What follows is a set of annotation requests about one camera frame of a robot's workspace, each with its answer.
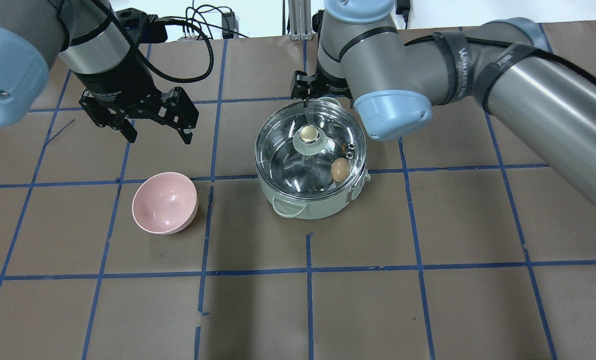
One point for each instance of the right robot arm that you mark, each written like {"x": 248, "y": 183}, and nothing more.
{"x": 505, "y": 65}

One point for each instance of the glass pot lid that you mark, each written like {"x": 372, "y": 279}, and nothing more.
{"x": 310, "y": 150}

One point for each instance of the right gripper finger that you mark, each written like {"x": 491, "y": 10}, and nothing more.
{"x": 304, "y": 87}

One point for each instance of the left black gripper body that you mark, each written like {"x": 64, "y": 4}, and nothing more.
{"x": 119, "y": 76}

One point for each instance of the brown egg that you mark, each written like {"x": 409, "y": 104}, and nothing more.
{"x": 340, "y": 169}

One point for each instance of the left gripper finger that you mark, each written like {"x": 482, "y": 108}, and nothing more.
{"x": 176, "y": 110}
{"x": 124, "y": 126}

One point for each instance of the aluminium frame post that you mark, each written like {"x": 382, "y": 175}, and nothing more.
{"x": 300, "y": 20}

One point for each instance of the pink bowl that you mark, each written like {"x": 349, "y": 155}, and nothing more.
{"x": 165, "y": 203}

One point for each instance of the pale green electric pot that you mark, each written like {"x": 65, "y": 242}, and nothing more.
{"x": 310, "y": 195}

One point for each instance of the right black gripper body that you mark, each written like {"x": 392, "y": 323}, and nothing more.
{"x": 312, "y": 86}

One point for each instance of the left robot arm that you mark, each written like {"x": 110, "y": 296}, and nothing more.
{"x": 101, "y": 46}

